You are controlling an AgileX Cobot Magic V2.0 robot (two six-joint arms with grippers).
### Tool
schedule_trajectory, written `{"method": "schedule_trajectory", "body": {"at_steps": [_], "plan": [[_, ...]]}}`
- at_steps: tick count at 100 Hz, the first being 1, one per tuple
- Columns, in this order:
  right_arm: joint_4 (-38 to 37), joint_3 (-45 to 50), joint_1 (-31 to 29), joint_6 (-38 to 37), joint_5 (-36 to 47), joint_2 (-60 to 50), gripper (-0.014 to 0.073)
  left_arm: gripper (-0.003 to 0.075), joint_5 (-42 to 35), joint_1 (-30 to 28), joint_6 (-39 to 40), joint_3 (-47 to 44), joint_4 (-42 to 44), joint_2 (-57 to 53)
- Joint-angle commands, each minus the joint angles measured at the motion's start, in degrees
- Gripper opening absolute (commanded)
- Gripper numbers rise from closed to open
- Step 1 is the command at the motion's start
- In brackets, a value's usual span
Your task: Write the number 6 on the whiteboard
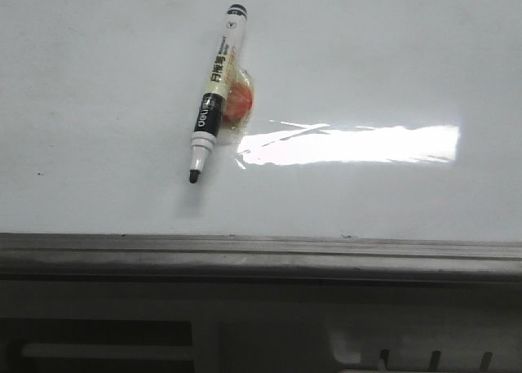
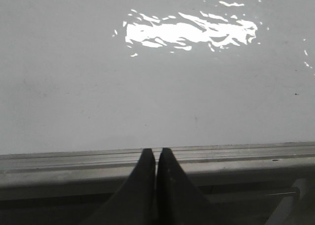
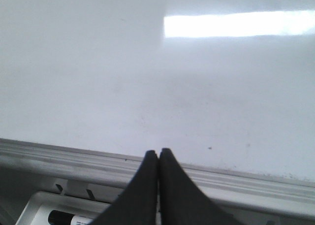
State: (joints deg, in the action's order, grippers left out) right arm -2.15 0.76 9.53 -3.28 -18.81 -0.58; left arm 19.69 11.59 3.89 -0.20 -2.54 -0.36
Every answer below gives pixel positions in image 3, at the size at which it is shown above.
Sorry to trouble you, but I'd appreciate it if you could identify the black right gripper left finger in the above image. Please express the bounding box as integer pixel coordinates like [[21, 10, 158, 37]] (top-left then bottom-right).
[[92, 150, 158, 225]]

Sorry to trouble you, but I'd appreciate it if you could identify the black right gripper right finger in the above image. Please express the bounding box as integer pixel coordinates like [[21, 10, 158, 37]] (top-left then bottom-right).
[[159, 148, 240, 225]]

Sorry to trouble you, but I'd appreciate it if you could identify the black capped marker in tray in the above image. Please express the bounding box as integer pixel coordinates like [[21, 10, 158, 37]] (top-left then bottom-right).
[[47, 210, 93, 225]]

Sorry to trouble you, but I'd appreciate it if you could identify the white marker tray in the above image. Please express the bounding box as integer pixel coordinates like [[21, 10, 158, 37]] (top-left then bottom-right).
[[17, 184, 315, 225]]

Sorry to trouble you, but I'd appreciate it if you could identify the white whiteboard with aluminium frame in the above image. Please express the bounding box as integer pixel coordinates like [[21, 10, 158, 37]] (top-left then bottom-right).
[[0, 0, 315, 220]]

